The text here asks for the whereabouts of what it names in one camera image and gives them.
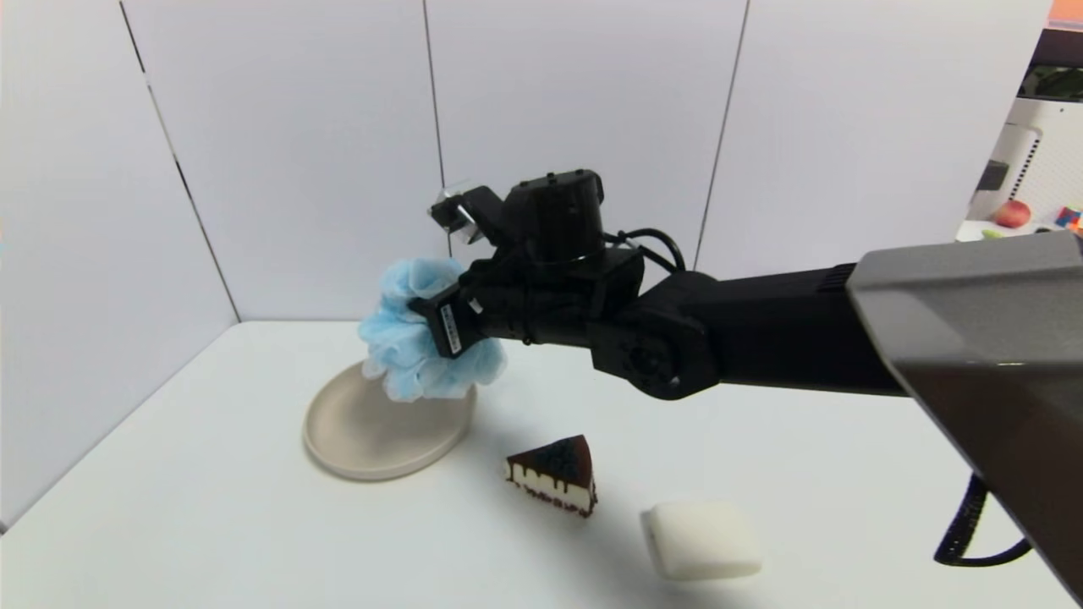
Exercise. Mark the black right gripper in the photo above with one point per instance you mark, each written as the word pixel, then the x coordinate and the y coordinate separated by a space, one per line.
pixel 446 326

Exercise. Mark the blue mesh bath pouf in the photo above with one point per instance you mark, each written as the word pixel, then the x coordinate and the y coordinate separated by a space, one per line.
pixel 406 338

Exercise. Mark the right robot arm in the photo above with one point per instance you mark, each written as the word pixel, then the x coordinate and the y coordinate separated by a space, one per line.
pixel 804 330

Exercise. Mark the beige round plate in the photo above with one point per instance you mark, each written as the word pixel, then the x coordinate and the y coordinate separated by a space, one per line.
pixel 372 440

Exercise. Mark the chocolate blueberry cake slice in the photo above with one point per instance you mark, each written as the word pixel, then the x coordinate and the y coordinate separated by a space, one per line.
pixel 554 478

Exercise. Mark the white square soap bar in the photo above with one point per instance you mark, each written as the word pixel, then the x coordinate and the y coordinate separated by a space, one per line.
pixel 702 541

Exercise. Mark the white side shelf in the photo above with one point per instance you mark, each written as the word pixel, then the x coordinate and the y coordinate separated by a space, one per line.
pixel 973 230

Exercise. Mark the dark box on pegboard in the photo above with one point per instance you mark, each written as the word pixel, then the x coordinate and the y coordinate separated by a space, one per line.
pixel 990 175

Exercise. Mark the red apple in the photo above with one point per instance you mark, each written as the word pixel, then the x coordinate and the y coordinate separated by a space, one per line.
pixel 1012 213

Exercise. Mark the white pegboard panel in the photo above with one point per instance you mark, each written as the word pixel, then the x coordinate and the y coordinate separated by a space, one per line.
pixel 1049 161

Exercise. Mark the colourful puzzle cube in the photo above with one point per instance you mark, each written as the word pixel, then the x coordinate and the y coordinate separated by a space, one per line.
pixel 1069 217

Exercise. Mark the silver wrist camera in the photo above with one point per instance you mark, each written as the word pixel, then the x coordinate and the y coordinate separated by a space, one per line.
pixel 461 211

